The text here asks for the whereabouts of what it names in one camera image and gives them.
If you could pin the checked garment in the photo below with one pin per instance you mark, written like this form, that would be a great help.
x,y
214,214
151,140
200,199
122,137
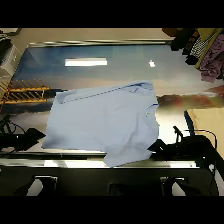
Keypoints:
x,y
199,46

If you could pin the beige garment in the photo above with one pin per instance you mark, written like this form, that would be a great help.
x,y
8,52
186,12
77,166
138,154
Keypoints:
x,y
208,120

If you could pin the olive garment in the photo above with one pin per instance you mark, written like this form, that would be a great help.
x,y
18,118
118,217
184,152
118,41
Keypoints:
x,y
213,35

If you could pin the black garment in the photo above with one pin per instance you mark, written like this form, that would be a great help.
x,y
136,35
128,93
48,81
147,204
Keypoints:
x,y
181,41

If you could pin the light blue T-shirt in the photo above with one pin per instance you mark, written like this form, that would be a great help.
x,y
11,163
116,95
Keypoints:
x,y
103,120

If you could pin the purple garment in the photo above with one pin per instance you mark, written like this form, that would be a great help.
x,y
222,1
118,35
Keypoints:
x,y
213,63

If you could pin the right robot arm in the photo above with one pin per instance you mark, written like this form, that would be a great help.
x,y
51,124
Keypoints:
x,y
193,150

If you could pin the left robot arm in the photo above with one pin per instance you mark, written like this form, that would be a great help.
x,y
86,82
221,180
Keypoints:
x,y
20,138

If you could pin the silver frame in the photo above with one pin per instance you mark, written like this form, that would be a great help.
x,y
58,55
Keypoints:
x,y
83,164

